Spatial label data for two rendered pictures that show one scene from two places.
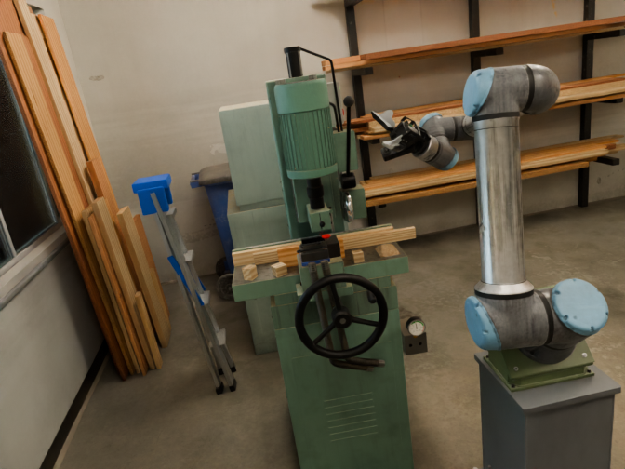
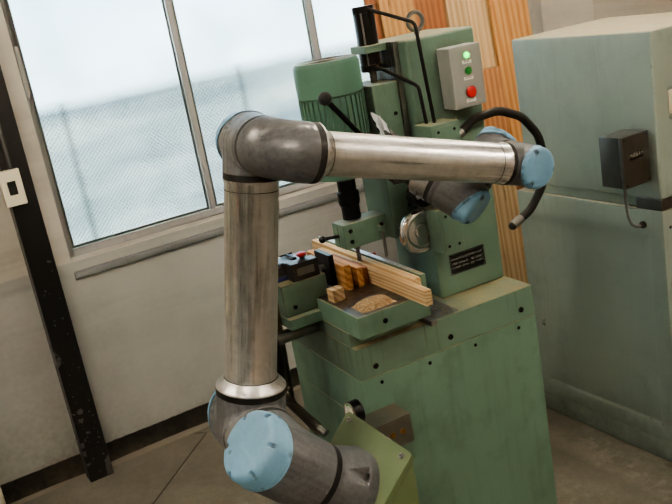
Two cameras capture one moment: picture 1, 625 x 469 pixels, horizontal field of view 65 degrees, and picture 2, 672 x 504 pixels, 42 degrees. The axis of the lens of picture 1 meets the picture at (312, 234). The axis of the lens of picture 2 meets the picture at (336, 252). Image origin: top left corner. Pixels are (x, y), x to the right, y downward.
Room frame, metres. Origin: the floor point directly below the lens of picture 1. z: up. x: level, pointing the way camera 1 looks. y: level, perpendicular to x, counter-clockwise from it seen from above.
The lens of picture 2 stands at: (0.77, -2.18, 1.67)
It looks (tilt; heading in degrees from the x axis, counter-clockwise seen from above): 16 degrees down; 68
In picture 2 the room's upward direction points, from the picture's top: 10 degrees counter-clockwise
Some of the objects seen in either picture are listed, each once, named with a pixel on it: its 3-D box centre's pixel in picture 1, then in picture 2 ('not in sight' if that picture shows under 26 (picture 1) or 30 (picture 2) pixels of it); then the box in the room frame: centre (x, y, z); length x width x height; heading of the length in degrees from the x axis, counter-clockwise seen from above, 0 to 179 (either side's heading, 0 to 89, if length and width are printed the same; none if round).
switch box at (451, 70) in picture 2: (332, 103); (461, 76); (2.01, -0.16, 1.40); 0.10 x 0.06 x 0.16; 3
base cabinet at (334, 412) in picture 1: (337, 362); (425, 434); (1.81, -0.02, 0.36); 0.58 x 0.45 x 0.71; 3
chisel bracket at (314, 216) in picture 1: (319, 218); (361, 232); (1.71, -0.03, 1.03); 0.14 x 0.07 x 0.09; 3
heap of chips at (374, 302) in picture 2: (387, 248); (373, 300); (1.61, -0.25, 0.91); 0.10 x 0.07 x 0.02; 3
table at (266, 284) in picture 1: (319, 273); (325, 296); (1.58, -0.01, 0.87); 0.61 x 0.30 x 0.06; 93
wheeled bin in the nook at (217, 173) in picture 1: (245, 225); not in sight; (3.63, 0.51, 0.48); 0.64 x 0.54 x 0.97; 99
